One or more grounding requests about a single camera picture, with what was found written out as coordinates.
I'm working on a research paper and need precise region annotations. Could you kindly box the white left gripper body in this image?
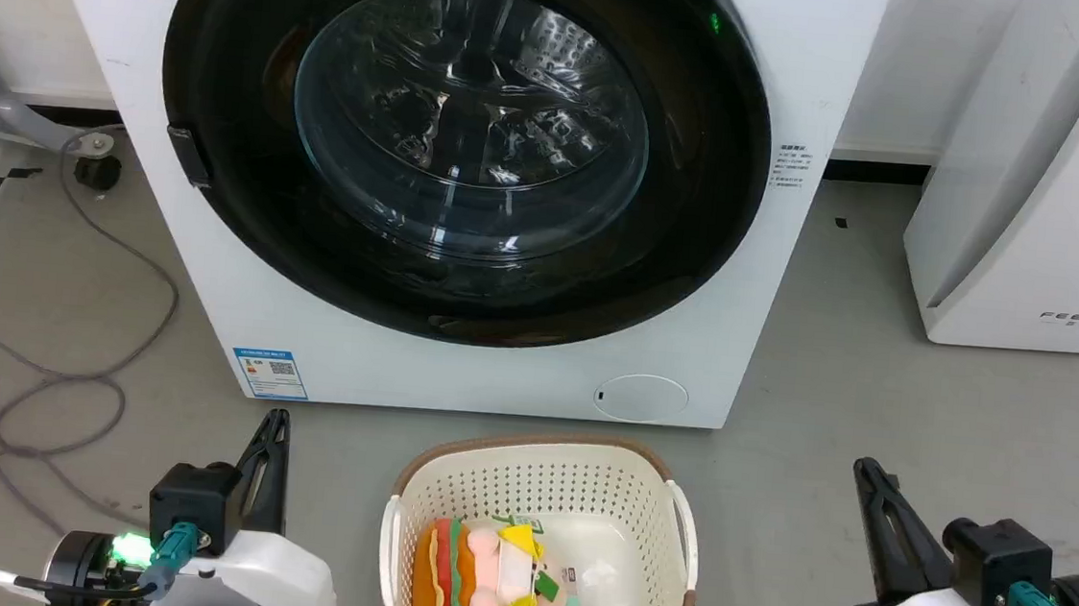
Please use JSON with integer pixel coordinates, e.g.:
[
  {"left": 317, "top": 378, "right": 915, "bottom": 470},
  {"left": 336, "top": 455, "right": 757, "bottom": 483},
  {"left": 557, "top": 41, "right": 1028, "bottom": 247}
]
[{"left": 152, "top": 521, "right": 343, "bottom": 606}]

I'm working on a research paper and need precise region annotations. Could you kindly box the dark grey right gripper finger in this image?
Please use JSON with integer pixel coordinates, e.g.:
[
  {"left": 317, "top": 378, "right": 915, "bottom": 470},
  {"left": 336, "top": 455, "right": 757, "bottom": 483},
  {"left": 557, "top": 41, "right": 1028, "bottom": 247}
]
[
  {"left": 872, "top": 473, "right": 963, "bottom": 596},
  {"left": 843, "top": 457, "right": 934, "bottom": 606}
]

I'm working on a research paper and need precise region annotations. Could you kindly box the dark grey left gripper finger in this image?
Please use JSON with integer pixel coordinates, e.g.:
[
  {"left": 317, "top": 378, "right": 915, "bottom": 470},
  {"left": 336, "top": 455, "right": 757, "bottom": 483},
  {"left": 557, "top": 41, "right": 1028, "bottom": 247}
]
[
  {"left": 259, "top": 407, "right": 295, "bottom": 535},
  {"left": 229, "top": 411, "right": 279, "bottom": 533}
]

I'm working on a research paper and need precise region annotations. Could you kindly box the white front-load washing machine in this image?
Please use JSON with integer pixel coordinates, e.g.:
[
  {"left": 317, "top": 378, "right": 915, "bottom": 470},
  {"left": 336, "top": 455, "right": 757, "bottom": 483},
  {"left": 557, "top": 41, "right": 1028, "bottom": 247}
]
[{"left": 2, "top": 0, "right": 894, "bottom": 448}]

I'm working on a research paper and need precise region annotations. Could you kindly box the black round glass washer door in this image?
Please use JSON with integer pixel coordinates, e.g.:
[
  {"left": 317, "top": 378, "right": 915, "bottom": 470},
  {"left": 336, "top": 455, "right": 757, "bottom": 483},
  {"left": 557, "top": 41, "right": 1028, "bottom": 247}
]
[{"left": 141, "top": 0, "right": 784, "bottom": 368}]

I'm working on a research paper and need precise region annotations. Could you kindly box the hamburger plush toy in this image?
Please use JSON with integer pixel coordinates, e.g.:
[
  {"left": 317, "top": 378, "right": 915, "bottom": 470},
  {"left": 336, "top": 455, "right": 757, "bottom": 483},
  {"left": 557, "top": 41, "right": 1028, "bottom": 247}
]
[{"left": 409, "top": 515, "right": 487, "bottom": 606}]

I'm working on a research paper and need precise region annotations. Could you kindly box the pink doll with yellow clothes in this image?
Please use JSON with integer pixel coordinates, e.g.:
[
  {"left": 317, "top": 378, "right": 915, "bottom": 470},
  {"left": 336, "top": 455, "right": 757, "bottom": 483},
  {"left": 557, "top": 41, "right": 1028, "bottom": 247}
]
[{"left": 460, "top": 515, "right": 588, "bottom": 606}]

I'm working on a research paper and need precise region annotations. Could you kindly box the cream perforated laundry basket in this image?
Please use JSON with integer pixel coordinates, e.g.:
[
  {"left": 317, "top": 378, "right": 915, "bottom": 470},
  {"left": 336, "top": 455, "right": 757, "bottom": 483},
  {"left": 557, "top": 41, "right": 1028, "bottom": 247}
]
[{"left": 374, "top": 419, "right": 709, "bottom": 606}]

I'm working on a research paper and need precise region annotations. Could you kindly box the clear plastic bag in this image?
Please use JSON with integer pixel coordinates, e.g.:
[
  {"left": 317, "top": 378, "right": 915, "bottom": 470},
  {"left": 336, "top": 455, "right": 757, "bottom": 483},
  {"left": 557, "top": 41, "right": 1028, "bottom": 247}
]
[{"left": 563, "top": 554, "right": 626, "bottom": 606}]

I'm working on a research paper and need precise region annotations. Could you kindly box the white air purifier appliance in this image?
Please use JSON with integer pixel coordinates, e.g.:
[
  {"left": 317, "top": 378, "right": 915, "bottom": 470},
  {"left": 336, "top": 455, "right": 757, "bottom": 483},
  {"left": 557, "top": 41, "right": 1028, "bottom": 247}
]
[{"left": 895, "top": 0, "right": 1079, "bottom": 356}]

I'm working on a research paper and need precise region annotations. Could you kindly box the teal-plug left gripper cable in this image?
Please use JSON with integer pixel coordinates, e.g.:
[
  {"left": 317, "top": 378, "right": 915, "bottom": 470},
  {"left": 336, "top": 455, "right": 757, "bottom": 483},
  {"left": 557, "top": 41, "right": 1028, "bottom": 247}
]
[{"left": 0, "top": 506, "right": 202, "bottom": 606}]

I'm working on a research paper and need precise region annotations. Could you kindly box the grey floor cable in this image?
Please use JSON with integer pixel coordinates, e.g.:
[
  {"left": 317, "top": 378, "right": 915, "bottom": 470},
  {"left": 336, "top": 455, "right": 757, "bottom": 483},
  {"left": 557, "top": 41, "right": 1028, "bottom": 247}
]
[{"left": 0, "top": 121, "right": 194, "bottom": 570}]

